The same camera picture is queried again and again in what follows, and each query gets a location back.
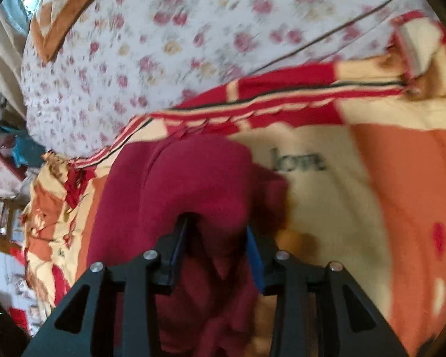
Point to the pink floral cloth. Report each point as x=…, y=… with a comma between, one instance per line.
x=2, y=178

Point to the red orange printed blanket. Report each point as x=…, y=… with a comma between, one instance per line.
x=356, y=193

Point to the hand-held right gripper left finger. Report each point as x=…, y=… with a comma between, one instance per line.
x=179, y=245

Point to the teal cloth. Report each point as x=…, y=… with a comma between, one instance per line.
x=26, y=149

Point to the maroon small garment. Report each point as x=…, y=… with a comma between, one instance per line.
x=193, y=186

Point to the dark object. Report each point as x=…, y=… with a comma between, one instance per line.
x=0, y=327

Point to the orange brown checkered cloth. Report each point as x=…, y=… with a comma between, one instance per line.
x=63, y=18

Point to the white floral quilt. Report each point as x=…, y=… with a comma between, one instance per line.
x=193, y=44

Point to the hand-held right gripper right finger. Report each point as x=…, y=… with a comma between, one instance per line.
x=255, y=260

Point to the beige cloth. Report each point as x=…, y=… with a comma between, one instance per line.
x=3, y=59

